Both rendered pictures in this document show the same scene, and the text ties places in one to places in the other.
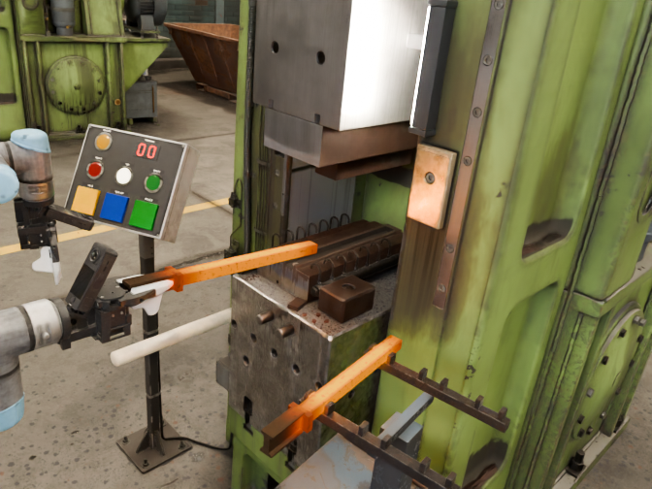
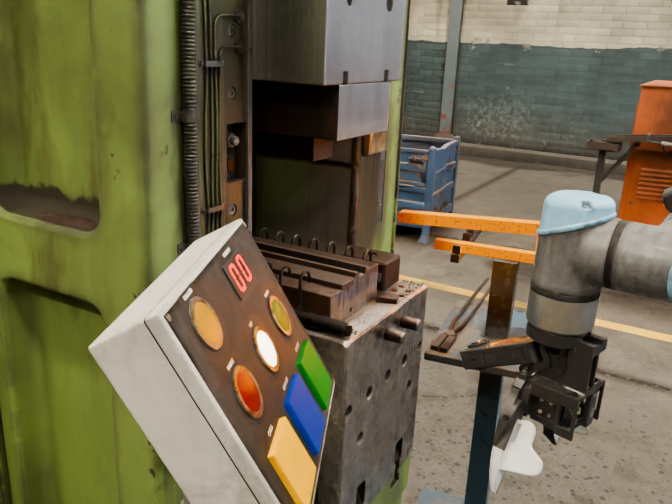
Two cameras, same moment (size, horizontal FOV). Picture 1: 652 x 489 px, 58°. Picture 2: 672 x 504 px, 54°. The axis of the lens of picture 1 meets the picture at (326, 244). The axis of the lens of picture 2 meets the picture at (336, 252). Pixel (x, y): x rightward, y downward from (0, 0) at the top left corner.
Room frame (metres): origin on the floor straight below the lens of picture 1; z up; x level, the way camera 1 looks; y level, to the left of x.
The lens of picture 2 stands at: (1.68, 1.30, 1.44)
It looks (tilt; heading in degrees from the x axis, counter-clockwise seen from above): 18 degrees down; 256
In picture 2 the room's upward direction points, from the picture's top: 3 degrees clockwise
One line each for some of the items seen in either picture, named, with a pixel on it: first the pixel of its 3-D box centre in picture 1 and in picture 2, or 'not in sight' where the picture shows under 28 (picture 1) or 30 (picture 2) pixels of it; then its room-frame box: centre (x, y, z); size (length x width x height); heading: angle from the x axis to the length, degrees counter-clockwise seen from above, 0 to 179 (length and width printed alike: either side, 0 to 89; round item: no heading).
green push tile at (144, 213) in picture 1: (145, 214); (312, 375); (1.51, 0.52, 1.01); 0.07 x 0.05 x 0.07; 72
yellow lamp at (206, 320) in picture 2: (103, 142); (206, 322); (1.65, 0.68, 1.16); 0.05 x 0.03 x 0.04; 47
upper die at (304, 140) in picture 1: (352, 127); (271, 100); (1.49, -0.04, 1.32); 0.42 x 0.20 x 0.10; 137
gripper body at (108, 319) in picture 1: (90, 313); not in sight; (0.84, 0.39, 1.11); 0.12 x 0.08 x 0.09; 137
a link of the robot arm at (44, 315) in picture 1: (42, 324); not in sight; (0.78, 0.44, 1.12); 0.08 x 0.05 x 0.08; 47
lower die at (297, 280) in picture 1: (338, 253); (269, 271); (1.49, -0.04, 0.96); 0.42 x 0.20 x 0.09; 137
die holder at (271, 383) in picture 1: (344, 340); (278, 371); (1.46, -0.08, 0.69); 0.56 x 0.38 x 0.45; 137
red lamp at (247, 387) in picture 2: (95, 169); (248, 391); (1.61, 0.69, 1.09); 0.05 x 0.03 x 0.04; 47
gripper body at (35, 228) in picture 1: (37, 220); (557, 374); (1.25, 0.69, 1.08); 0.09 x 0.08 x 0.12; 122
